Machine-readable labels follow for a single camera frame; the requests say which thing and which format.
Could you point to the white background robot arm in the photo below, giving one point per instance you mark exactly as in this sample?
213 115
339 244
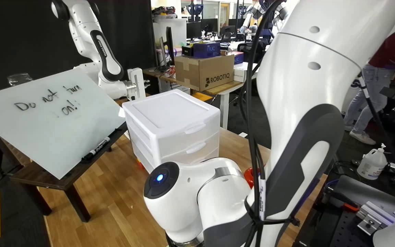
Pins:
81 28

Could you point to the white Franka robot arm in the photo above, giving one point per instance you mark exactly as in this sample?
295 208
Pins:
308 91

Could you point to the white plastic drawer unit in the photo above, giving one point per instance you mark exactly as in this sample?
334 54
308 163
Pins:
170 115

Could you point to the large cardboard box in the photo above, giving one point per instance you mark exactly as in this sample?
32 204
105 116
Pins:
202 74

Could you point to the blue and black box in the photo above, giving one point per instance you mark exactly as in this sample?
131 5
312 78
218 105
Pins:
202 50

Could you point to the white background cabinet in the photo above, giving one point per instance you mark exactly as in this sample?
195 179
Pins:
177 32

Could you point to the black computer monitor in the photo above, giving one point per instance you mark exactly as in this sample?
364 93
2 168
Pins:
202 28

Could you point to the black whiteboard marker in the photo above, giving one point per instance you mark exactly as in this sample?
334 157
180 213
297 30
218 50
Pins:
98 148

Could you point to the whiteboard with handwriting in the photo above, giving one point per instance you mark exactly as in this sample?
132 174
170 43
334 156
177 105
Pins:
47 133

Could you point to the black perforated mounting board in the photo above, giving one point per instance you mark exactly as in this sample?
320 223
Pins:
325 229

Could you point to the dark wooden stand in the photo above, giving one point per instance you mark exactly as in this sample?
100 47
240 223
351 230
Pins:
37 176

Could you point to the white plastic jug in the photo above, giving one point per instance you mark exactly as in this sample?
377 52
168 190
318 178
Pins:
371 165

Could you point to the silver aluminium extrusion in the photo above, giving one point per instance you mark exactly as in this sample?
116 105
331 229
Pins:
380 215

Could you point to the person in red shirt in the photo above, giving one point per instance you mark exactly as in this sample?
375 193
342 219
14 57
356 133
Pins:
390 50

